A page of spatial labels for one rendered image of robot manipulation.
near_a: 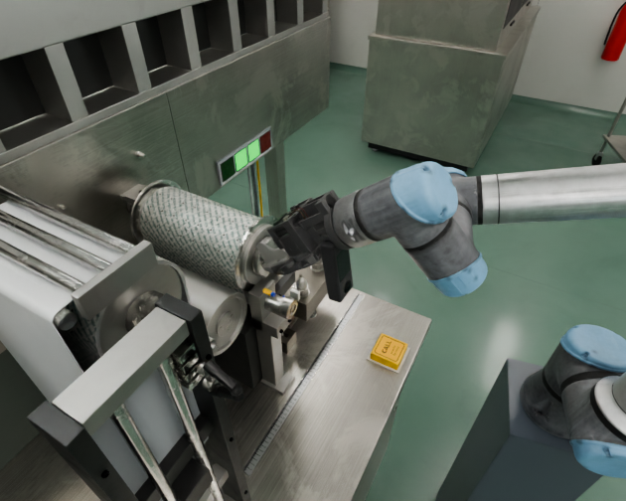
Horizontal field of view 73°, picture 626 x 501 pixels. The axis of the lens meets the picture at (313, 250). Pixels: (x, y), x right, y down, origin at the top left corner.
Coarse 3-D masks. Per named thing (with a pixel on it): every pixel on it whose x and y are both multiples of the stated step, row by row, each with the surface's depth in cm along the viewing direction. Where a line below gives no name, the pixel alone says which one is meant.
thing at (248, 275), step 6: (144, 204) 82; (264, 228) 75; (258, 234) 74; (264, 234) 76; (252, 240) 73; (258, 240) 74; (252, 246) 73; (246, 252) 73; (252, 252) 74; (246, 258) 73; (246, 264) 74; (246, 270) 74; (246, 276) 75; (252, 276) 77; (258, 276) 79; (264, 276) 81; (252, 282) 78
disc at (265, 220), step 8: (264, 216) 76; (272, 216) 78; (256, 224) 74; (264, 224) 76; (272, 224) 79; (248, 232) 72; (248, 240) 73; (240, 248) 72; (240, 256) 72; (240, 264) 73; (240, 272) 74; (240, 280) 75; (240, 288) 76; (248, 288) 79
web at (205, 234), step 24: (168, 192) 83; (144, 216) 81; (168, 216) 79; (192, 216) 78; (216, 216) 77; (240, 216) 77; (168, 240) 80; (192, 240) 77; (216, 240) 75; (240, 240) 73; (168, 264) 58; (192, 264) 81; (216, 264) 76; (72, 336) 53; (96, 336) 50; (96, 360) 54
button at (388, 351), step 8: (384, 336) 104; (376, 344) 103; (384, 344) 103; (392, 344) 103; (400, 344) 103; (376, 352) 101; (384, 352) 101; (392, 352) 101; (400, 352) 101; (376, 360) 101; (384, 360) 100; (392, 360) 99; (400, 360) 100; (392, 368) 100
